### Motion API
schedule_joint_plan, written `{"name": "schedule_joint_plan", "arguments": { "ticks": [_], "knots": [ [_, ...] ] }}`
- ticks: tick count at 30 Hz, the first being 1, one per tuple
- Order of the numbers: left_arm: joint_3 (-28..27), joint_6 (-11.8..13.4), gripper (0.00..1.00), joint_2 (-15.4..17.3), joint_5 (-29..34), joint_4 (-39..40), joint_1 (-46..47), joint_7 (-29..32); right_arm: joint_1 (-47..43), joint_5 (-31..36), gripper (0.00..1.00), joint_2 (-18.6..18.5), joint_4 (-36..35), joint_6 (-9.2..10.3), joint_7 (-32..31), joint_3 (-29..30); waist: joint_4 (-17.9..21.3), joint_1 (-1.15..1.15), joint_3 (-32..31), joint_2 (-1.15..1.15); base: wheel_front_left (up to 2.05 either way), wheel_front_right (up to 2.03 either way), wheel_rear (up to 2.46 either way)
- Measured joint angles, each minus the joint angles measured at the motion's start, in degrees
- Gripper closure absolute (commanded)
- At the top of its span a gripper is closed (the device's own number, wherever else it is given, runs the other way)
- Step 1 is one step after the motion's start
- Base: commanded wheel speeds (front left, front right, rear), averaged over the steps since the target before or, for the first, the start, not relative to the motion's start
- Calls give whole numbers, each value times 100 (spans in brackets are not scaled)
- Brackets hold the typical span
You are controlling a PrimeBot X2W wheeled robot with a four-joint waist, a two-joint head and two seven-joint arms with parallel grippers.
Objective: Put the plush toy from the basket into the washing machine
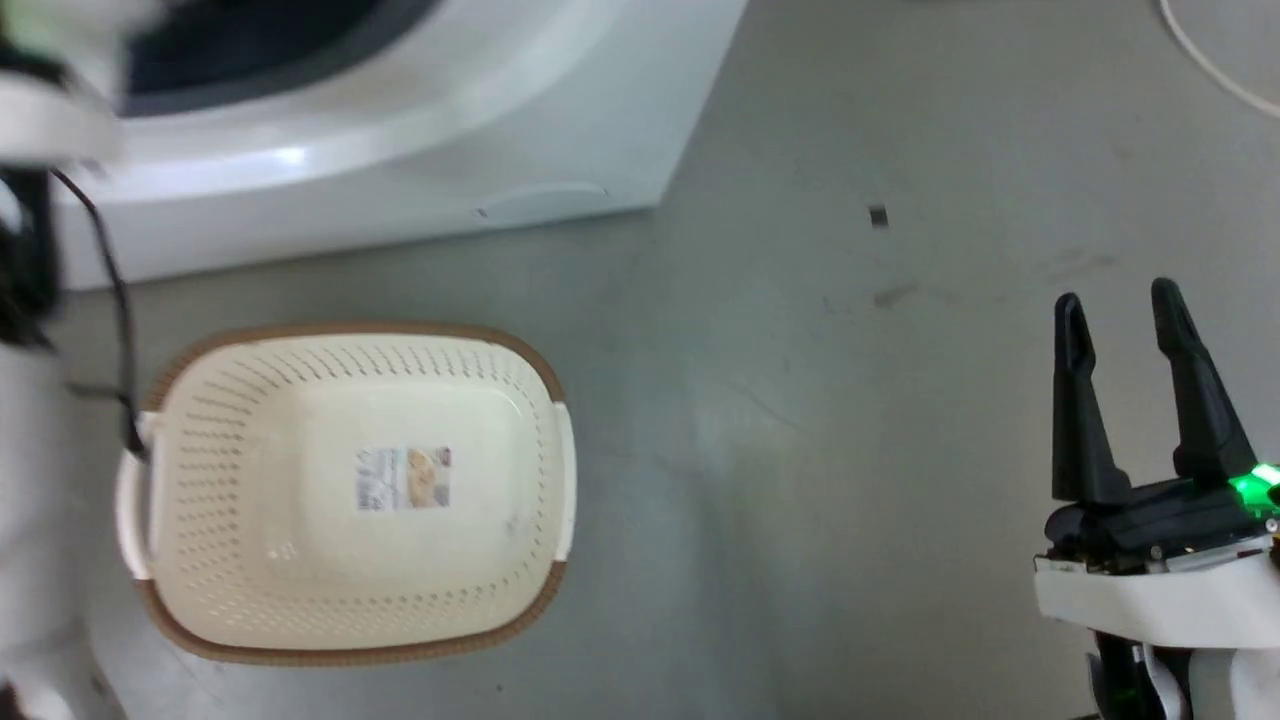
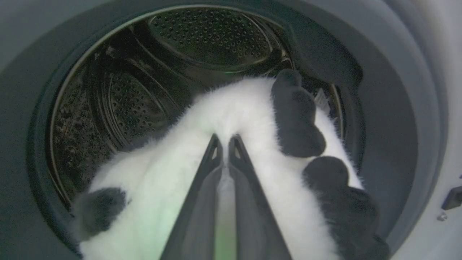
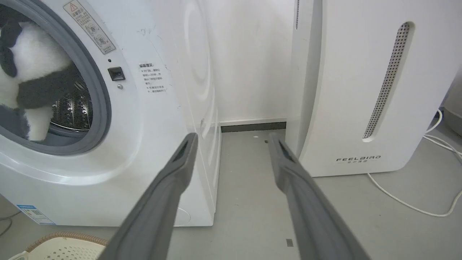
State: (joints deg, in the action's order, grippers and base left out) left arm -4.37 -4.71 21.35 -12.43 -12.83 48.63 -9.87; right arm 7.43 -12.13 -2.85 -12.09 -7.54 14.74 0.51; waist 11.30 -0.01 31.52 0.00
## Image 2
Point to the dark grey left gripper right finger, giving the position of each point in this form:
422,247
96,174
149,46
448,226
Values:
254,216

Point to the grey rubber door gasket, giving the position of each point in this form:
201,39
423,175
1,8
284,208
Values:
382,126

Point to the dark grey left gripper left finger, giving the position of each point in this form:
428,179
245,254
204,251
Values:
196,216

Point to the white front-load washing machine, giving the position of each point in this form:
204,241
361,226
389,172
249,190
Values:
429,108

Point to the perforated steel washer drum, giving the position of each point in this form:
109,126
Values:
151,86

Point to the white and black plush toy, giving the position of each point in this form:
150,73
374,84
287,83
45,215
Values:
252,119

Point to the black door latch slot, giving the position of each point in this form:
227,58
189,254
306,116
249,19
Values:
452,198

